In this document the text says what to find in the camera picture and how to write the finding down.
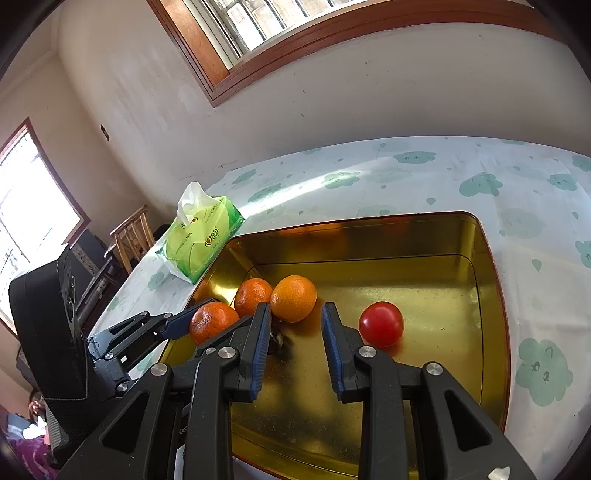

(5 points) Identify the speckled orange mandarin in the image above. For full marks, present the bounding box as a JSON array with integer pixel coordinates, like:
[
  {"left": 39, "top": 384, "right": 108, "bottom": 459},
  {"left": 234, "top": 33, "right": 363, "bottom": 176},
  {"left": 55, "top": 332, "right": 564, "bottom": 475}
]
[{"left": 189, "top": 301, "right": 241, "bottom": 346}]

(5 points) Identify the green tissue pack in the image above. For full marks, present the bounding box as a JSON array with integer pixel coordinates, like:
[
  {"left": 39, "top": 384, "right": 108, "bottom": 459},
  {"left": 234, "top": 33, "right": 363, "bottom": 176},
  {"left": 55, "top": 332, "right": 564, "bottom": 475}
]
[{"left": 154, "top": 181, "right": 245, "bottom": 284}]

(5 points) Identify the red and gold tin box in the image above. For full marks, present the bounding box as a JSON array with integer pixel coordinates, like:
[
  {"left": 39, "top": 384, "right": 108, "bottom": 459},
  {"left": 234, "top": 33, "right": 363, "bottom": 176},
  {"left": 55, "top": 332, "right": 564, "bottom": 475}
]
[{"left": 157, "top": 211, "right": 512, "bottom": 480}]

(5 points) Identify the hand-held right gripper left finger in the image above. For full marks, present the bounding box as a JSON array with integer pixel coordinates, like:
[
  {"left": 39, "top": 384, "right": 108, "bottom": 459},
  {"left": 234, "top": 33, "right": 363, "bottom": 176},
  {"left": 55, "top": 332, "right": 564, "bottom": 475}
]
[{"left": 58, "top": 302, "right": 273, "bottom": 480}]

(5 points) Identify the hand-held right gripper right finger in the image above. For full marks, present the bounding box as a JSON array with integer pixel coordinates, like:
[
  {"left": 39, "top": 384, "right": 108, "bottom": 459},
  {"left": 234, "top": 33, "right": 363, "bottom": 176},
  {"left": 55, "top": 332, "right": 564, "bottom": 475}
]
[{"left": 321, "top": 302, "right": 539, "bottom": 480}]

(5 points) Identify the dark cabinet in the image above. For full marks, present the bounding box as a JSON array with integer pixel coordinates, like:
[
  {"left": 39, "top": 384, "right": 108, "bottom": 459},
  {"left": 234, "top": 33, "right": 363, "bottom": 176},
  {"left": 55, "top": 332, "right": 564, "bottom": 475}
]
[{"left": 60, "top": 228, "right": 125, "bottom": 324}]

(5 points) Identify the brown framed barred window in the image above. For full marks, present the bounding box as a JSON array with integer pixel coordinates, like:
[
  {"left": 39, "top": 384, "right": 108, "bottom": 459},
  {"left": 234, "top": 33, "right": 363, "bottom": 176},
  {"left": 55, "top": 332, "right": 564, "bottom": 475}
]
[{"left": 148, "top": 0, "right": 564, "bottom": 108}]

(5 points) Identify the red tomato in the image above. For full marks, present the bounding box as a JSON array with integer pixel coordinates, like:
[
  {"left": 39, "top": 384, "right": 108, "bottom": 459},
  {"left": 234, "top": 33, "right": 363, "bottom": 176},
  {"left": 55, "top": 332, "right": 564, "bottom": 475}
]
[{"left": 359, "top": 301, "right": 404, "bottom": 348}]

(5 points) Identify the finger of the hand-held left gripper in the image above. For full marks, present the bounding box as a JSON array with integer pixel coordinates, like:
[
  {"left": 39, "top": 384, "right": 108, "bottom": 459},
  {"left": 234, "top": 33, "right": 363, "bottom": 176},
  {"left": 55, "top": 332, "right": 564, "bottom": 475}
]
[
  {"left": 92, "top": 353, "right": 155, "bottom": 395},
  {"left": 87, "top": 310, "right": 204, "bottom": 356}
]

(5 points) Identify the person's purple clothing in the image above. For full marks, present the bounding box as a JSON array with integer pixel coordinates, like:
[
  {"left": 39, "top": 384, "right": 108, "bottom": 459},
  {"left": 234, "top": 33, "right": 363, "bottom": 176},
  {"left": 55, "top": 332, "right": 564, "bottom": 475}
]
[{"left": 0, "top": 401, "right": 63, "bottom": 480}]

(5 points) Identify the brown framed side window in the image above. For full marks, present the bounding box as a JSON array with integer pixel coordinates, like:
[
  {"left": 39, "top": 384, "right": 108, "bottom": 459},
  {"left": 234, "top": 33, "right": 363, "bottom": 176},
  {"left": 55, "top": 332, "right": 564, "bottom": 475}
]
[{"left": 0, "top": 117, "right": 92, "bottom": 340}]

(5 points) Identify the wooden chair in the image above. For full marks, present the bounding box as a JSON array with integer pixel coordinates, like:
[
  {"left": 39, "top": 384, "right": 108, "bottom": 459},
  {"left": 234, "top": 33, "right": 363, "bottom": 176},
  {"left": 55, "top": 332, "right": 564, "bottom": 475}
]
[{"left": 110, "top": 204, "right": 155, "bottom": 273}]

